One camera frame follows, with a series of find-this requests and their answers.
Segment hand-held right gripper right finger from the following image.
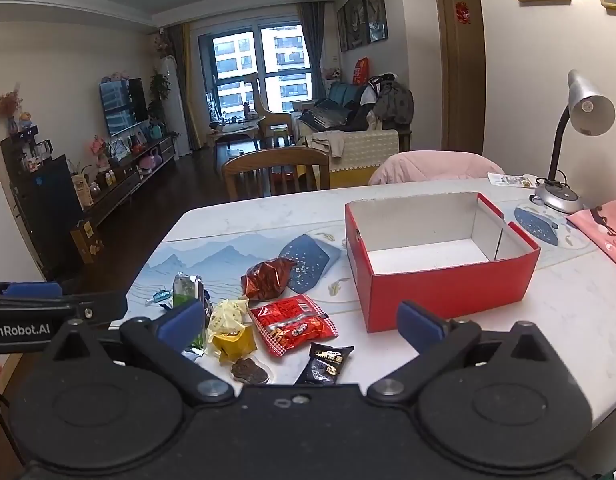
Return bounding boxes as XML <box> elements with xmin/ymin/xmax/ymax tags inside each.
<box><xmin>367</xmin><ymin>301</ymin><xmax>574</xmax><ymax>405</ymax></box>

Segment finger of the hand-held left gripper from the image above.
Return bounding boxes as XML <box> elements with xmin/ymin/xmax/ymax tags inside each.
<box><xmin>0</xmin><ymin>291</ymin><xmax>129</xmax><ymax>322</ymax></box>
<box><xmin>0</xmin><ymin>281</ymin><xmax>64</xmax><ymax>301</ymax></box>

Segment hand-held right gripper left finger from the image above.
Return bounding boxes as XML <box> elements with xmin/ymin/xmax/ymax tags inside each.
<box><xmin>43</xmin><ymin>299</ymin><xmax>235</xmax><ymax>407</ymax></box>

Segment green snack packet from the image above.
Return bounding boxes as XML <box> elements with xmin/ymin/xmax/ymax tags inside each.
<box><xmin>172</xmin><ymin>273</ymin><xmax>209</xmax><ymax>361</ymax></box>

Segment red cardboard box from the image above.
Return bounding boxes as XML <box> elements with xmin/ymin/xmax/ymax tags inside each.
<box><xmin>344</xmin><ymin>191</ymin><xmax>541</xmax><ymax>333</ymax></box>

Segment cream yellow snack packet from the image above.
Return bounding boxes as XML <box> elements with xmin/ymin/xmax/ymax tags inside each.
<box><xmin>207</xmin><ymin>297</ymin><xmax>259</xmax><ymax>366</ymax></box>

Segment dark prune clear packet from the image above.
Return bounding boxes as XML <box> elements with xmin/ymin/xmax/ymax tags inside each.
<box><xmin>230</xmin><ymin>357</ymin><xmax>272</xmax><ymax>386</ymax></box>

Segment dark red crinkly packet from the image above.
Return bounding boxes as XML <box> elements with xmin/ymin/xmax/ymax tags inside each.
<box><xmin>240</xmin><ymin>257</ymin><xmax>297</xmax><ymax>302</ymax></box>

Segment black snack packet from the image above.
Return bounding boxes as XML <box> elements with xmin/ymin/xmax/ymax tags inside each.
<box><xmin>294</xmin><ymin>342</ymin><xmax>355</xmax><ymax>386</ymax></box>

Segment red snack packet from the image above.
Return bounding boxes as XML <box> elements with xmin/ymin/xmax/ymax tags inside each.
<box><xmin>249</xmin><ymin>294</ymin><xmax>339</xmax><ymax>359</ymax></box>

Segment brown cardboard box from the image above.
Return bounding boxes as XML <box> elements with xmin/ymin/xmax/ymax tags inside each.
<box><xmin>70</xmin><ymin>220</ymin><xmax>105</xmax><ymax>264</ymax></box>

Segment black cabinet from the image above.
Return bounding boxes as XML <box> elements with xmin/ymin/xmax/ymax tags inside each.
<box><xmin>0</xmin><ymin>132</ymin><xmax>89</xmax><ymax>281</ymax></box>

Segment paper bag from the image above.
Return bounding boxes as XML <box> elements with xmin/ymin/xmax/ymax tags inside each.
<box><xmin>70</xmin><ymin>172</ymin><xmax>94</xmax><ymax>209</ymax></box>

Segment wooden television cabinet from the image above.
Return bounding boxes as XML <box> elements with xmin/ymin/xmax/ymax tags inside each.
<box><xmin>83</xmin><ymin>135</ymin><xmax>181</xmax><ymax>226</ymax></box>

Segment pink jacket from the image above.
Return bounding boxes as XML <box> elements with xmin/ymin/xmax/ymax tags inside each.
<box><xmin>368</xmin><ymin>150</ymin><xmax>505</xmax><ymax>187</ymax></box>

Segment white printed leaflet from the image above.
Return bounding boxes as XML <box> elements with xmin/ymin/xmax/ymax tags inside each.
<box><xmin>487</xmin><ymin>172</ymin><xmax>539</xmax><ymax>190</ymax></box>

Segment dried flowers in vase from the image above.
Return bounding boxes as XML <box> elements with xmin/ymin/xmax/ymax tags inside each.
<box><xmin>0</xmin><ymin>90</ymin><xmax>25</xmax><ymax>135</ymax></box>

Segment cream lace cloth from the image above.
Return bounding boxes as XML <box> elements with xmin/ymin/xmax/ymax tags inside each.
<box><xmin>307</xmin><ymin>129</ymin><xmax>401</xmax><ymax>173</ymax></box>

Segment silver desk lamp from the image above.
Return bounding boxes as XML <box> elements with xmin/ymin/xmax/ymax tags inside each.
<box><xmin>530</xmin><ymin>69</ymin><xmax>616</xmax><ymax>213</ymax></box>

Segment coffee table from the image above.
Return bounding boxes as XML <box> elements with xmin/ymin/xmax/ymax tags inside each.
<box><xmin>207</xmin><ymin>115</ymin><xmax>267</xmax><ymax>157</ymax></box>

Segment television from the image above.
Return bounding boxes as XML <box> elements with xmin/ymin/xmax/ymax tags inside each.
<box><xmin>99</xmin><ymin>77</ymin><xmax>150</xmax><ymax>137</ymax></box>

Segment pink bag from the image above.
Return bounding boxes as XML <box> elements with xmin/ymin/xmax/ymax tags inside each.
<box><xmin>567</xmin><ymin>199</ymin><xmax>616</xmax><ymax>277</ymax></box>

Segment white tower air conditioner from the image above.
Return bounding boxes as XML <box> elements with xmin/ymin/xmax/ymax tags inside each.
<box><xmin>158</xmin><ymin>55</ymin><xmax>191</xmax><ymax>158</ymax></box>

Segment wooden child chair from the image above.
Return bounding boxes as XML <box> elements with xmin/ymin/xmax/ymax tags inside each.
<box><xmin>248</xmin><ymin>72</ymin><xmax>294</xmax><ymax>149</ymax></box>

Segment green houseplant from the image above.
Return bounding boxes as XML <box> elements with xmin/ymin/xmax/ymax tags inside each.
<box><xmin>148</xmin><ymin>72</ymin><xmax>172</xmax><ymax>122</ymax></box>

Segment dark jacket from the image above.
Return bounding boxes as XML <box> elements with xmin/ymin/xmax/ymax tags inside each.
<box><xmin>370</xmin><ymin>79</ymin><xmax>415</xmax><ymax>125</ymax></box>

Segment sofa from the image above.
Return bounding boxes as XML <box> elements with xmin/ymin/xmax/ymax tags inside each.
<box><xmin>290</xmin><ymin>82</ymin><xmax>414</xmax><ymax>191</ymax></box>

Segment yellow curtain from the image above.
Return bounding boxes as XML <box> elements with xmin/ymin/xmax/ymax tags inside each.
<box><xmin>168</xmin><ymin>22</ymin><xmax>209</xmax><ymax>153</ymax></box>

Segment wooden door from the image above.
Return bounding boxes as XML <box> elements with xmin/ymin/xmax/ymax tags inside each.
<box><xmin>434</xmin><ymin>0</ymin><xmax>489</xmax><ymax>158</ymax></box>

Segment window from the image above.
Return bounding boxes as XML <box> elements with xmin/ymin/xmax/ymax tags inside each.
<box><xmin>198</xmin><ymin>20</ymin><xmax>314</xmax><ymax>117</ymax></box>

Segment grey curtain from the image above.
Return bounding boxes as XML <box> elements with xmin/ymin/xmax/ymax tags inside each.
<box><xmin>298</xmin><ymin>1</ymin><xmax>330</xmax><ymax>106</ymax></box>

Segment dark framed wall picture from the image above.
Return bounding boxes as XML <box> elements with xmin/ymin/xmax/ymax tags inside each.
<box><xmin>336</xmin><ymin>5</ymin><xmax>350</xmax><ymax>53</ymax></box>
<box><xmin>344</xmin><ymin>0</ymin><xmax>369</xmax><ymax>51</ymax></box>
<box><xmin>363</xmin><ymin>0</ymin><xmax>389</xmax><ymax>44</ymax></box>

